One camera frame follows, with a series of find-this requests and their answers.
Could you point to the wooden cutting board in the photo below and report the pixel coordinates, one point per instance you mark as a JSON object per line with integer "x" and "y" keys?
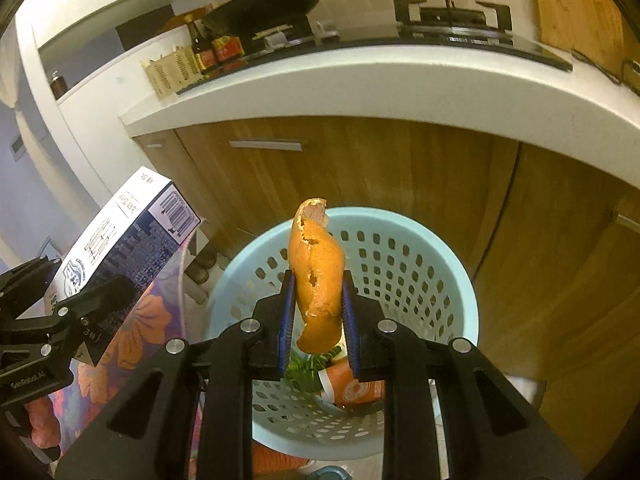
{"x": 575, "y": 10}

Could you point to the large green leaf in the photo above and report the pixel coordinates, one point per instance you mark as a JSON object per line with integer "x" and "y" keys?
{"x": 300, "y": 367}

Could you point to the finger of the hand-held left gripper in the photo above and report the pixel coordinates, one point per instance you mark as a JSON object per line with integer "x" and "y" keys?
{"x": 30, "y": 275}
{"x": 100, "y": 295}

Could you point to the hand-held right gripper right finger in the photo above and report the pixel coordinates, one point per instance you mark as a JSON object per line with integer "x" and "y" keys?
{"x": 350, "y": 320}

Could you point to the bamboo rack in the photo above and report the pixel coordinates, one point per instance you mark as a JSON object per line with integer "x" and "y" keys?
{"x": 172, "y": 72}

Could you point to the orange paper cup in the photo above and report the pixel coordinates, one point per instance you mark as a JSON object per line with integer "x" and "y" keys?
{"x": 350, "y": 385}

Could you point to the red label sauce bottle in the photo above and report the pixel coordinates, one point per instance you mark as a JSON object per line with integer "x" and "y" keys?
{"x": 229, "y": 50}

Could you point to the pair of shoes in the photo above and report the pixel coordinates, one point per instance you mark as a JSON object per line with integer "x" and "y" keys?
{"x": 200, "y": 270}

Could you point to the white kitchen countertop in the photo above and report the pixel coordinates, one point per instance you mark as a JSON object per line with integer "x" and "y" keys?
{"x": 400, "y": 85}

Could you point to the orange peel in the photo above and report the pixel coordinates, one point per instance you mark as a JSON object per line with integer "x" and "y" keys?
{"x": 317, "y": 280}

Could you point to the black burner grate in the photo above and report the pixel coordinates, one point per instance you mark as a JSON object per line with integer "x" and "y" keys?
{"x": 450, "y": 12}

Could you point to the dark sauce bottle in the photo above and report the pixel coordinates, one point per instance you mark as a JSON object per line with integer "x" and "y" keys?
{"x": 201, "y": 52}

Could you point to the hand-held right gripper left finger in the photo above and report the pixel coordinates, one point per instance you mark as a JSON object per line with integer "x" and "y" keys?
{"x": 286, "y": 310}

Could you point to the person's left hand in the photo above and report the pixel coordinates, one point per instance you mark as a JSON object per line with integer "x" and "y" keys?
{"x": 42, "y": 425}

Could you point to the light blue plastic basket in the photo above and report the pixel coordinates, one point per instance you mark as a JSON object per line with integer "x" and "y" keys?
{"x": 425, "y": 270}

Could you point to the dark blue cardboard box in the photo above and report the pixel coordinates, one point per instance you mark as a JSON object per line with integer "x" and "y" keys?
{"x": 125, "y": 240}

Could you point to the wooden kitchen cabinet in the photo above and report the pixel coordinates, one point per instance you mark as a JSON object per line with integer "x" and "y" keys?
{"x": 400, "y": 170}

